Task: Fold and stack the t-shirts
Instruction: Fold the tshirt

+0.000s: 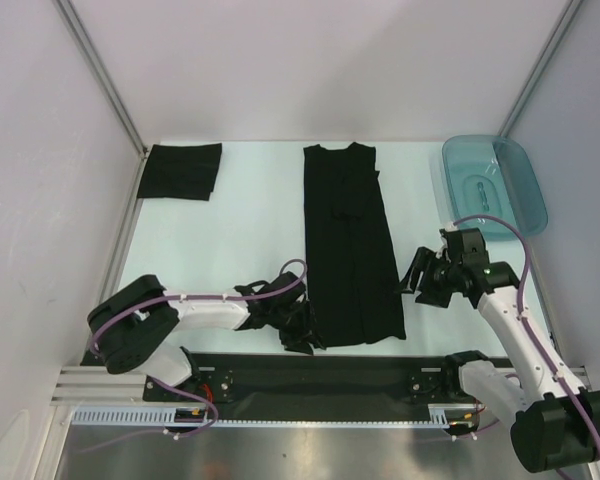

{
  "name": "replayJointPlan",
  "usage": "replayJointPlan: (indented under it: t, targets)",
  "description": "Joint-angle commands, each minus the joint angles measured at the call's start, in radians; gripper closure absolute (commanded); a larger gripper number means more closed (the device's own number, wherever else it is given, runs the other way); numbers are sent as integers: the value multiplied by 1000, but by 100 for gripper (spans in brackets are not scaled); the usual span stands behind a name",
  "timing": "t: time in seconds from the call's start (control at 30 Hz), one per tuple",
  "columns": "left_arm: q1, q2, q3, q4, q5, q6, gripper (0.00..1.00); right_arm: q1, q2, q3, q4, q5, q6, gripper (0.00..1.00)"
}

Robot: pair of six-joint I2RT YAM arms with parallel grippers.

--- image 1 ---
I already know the left aluminium corner post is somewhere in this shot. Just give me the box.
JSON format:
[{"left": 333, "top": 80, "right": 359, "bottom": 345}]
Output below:
[{"left": 52, "top": 0, "right": 147, "bottom": 157}]

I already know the folded black t shirt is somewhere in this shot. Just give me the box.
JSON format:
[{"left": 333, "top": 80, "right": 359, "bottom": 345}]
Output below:
[{"left": 137, "top": 143, "right": 223, "bottom": 201}]

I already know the black t shirt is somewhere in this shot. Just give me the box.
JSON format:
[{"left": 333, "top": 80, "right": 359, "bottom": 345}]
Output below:
[
  {"left": 137, "top": 143, "right": 223, "bottom": 201},
  {"left": 304, "top": 143, "right": 406, "bottom": 347}
]

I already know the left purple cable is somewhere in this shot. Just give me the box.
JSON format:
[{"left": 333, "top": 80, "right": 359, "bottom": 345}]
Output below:
[{"left": 74, "top": 258, "right": 311, "bottom": 451}]

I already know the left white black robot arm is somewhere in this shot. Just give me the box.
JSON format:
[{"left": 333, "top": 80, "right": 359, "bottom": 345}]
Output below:
[{"left": 87, "top": 271, "right": 325, "bottom": 400}]

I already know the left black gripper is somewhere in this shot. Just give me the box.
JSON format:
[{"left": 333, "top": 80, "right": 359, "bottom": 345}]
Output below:
[{"left": 268, "top": 299, "right": 325, "bottom": 355}]

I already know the aluminium frame rail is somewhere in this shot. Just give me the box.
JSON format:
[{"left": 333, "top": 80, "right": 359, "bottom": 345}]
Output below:
[{"left": 49, "top": 364, "right": 594, "bottom": 409}]

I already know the aluminium corner post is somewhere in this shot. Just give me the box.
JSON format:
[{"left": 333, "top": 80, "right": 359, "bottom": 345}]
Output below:
[
  {"left": 52, "top": 0, "right": 147, "bottom": 157},
  {"left": 498, "top": 0, "right": 586, "bottom": 137}
]

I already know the teal transparent plastic bin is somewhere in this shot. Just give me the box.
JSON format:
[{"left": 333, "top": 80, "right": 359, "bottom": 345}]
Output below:
[{"left": 442, "top": 135, "right": 548, "bottom": 237}]

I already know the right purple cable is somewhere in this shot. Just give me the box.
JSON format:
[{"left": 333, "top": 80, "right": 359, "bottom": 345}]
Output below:
[{"left": 444, "top": 214, "right": 600, "bottom": 480}]

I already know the right aluminium corner post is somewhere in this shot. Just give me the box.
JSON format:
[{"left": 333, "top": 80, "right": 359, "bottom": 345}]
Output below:
[{"left": 498, "top": 0, "right": 586, "bottom": 137}]

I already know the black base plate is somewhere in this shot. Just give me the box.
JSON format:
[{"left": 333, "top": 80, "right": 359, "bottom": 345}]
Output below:
[{"left": 79, "top": 352, "right": 564, "bottom": 421}]

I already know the purple cable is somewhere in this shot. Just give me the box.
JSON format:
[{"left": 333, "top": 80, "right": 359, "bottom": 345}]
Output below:
[
  {"left": 444, "top": 214, "right": 600, "bottom": 480},
  {"left": 74, "top": 258, "right": 311, "bottom": 451}
]

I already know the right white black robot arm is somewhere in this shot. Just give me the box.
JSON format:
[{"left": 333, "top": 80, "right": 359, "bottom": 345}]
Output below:
[{"left": 397, "top": 227, "right": 600, "bottom": 473}]

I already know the white slotted cable duct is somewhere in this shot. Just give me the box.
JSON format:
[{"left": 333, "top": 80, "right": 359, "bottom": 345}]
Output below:
[{"left": 72, "top": 407, "right": 214, "bottom": 427}]

